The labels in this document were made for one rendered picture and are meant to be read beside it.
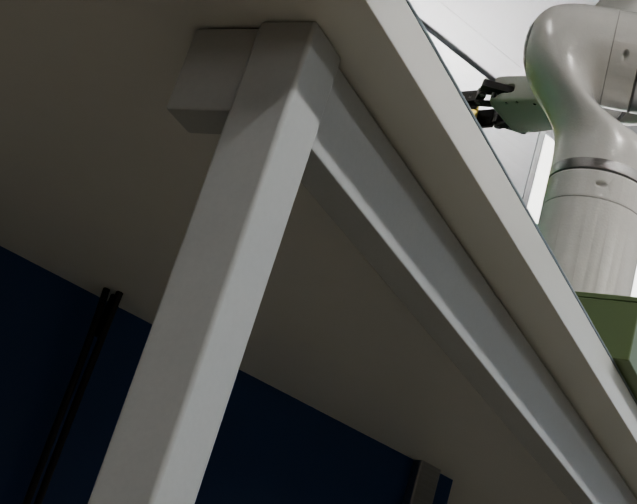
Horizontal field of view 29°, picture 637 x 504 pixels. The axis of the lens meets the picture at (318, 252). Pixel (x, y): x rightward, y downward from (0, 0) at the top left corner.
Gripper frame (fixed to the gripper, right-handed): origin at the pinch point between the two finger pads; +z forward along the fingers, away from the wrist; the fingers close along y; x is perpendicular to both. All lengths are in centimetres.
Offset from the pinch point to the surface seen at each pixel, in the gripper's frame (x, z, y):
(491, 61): -21.1, 11.0, -15.9
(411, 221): 63, -55, 79
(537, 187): -4.8, 6.1, -33.7
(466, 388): 60, -35, 37
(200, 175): 60, -35, 82
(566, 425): 63, -47, 35
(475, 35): -23.4, 12.2, -10.8
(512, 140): -9.5, 8.0, -24.6
